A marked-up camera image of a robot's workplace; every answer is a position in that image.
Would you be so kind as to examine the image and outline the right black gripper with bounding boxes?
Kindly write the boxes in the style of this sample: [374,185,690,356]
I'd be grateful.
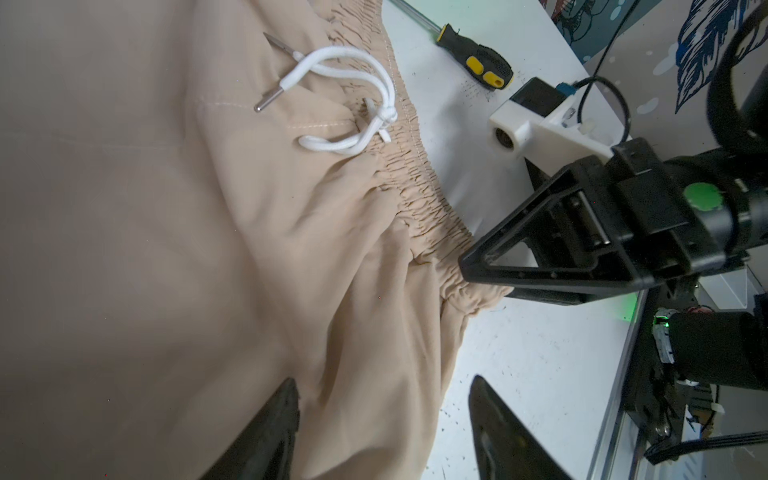
[459,139,750,296]

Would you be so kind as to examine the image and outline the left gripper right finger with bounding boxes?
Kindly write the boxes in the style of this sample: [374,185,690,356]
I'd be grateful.
[468,375,570,480]

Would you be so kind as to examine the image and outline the beige shorts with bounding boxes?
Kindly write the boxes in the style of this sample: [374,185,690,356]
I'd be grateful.
[1,1,504,479]

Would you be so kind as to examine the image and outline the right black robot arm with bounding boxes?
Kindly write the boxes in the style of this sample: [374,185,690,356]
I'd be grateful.
[459,3,767,305]

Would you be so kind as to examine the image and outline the black yellow screwdriver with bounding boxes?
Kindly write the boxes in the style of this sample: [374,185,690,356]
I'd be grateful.
[392,0,514,90]

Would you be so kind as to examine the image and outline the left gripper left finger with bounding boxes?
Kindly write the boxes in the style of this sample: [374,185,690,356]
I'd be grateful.
[202,378,300,480]

